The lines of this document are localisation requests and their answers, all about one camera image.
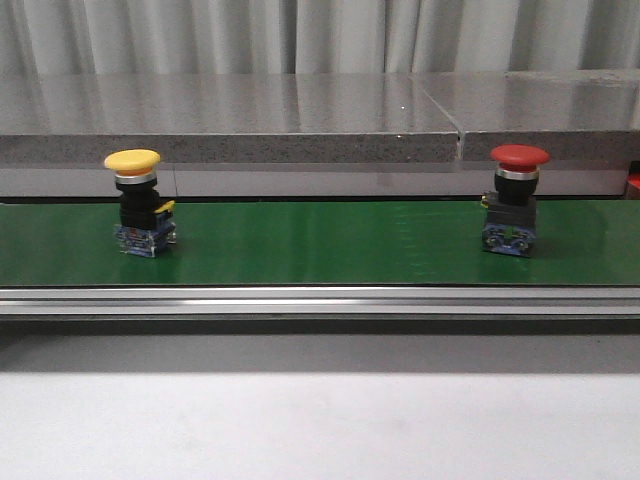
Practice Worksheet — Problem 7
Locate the grey stone counter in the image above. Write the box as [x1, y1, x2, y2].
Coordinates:
[1, 70, 639, 197]

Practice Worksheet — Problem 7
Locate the red tray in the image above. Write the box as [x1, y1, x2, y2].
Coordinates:
[624, 173, 640, 200]

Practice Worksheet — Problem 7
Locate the aluminium conveyor frame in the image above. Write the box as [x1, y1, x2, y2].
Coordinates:
[1, 286, 639, 321]

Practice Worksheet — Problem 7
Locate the yellow push button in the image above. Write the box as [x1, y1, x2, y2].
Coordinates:
[104, 149, 176, 258]

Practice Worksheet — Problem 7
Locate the white curtain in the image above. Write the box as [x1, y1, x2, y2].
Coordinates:
[1, 1, 639, 77]

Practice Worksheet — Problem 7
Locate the green conveyor belt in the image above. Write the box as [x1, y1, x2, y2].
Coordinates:
[1, 200, 639, 287]

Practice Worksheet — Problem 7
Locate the red push button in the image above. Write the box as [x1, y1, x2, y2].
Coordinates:
[481, 144, 550, 257]

